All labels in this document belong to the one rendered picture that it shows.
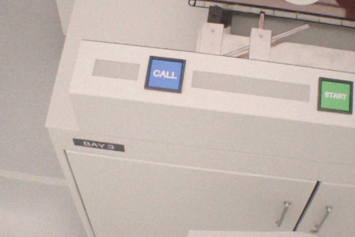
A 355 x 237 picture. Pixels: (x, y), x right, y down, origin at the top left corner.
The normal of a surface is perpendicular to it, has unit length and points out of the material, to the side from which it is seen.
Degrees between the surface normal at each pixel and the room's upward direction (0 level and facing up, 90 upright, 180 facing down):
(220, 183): 90
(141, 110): 90
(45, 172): 0
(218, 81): 0
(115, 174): 90
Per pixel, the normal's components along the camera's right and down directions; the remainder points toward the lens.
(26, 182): 0.00, -0.45
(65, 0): -0.14, 0.89
